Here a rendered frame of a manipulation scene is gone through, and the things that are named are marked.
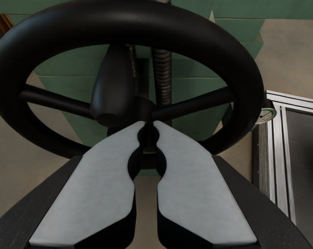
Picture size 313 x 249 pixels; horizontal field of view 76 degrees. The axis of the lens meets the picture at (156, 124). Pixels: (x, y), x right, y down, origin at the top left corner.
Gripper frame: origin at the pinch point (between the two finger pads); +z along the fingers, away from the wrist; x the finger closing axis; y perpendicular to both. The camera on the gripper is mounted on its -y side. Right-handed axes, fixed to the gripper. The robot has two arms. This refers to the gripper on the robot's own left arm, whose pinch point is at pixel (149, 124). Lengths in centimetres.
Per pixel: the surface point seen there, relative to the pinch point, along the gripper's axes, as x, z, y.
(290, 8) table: 20.6, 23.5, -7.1
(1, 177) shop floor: -77, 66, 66
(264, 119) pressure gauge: 25.2, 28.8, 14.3
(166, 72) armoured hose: 1.9, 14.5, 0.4
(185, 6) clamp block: 3.4, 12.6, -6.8
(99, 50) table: -6.5, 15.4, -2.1
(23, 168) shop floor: -67, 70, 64
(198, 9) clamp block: 4.9, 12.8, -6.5
